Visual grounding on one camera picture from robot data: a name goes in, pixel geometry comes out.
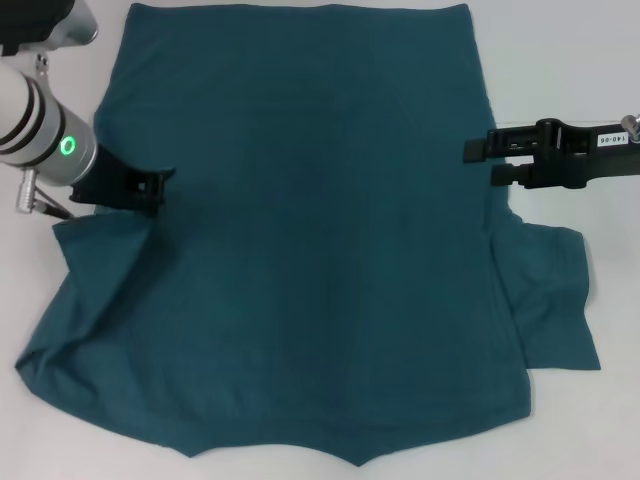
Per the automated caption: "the silver cable plug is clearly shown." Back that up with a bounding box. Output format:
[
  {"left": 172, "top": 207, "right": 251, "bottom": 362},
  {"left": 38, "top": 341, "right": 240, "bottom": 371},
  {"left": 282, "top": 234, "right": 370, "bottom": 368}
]
[
  {"left": 619, "top": 113, "right": 640, "bottom": 144},
  {"left": 17, "top": 168, "right": 44, "bottom": 214}
]

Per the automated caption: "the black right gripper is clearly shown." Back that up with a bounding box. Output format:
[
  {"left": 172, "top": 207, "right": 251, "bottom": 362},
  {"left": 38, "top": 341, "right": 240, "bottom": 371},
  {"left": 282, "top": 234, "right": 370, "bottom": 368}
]
[{"left": 463, "top": 118, "right": 640, "bottom": 190}]

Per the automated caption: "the silver right cable plug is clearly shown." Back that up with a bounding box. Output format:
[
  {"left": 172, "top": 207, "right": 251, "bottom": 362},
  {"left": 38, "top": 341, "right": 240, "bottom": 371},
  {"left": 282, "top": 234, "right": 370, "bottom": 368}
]
[{"left": 619, "top": 113, "right": 640, "bottom": 144}]

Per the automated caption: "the silver left cable plug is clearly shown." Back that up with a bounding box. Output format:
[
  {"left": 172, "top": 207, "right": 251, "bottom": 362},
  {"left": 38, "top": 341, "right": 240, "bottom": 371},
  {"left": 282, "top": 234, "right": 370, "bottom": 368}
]
[{"left": 17, "top": 168, "right": 44, "bottom": 214}]

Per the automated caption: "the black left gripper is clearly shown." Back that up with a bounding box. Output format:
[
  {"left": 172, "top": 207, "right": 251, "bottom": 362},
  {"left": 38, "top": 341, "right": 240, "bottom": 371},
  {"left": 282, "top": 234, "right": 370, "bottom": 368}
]
[{"left": 69, "top": 146, "right": 176, "bottom": 217}]

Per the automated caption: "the dark left gripper cable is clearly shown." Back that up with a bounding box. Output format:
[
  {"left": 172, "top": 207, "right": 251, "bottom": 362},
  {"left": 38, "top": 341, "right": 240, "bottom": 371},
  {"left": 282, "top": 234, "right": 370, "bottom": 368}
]
[{"left": 35, "top": 187, "right": 74, "bottom": 220}]

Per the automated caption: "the teal blue t-shirt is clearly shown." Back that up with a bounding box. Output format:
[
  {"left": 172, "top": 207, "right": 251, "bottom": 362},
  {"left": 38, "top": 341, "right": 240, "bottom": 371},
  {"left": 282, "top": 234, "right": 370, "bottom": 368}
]
[{"left": 13, "top": 2, "right": 603, "bottom": 469}]

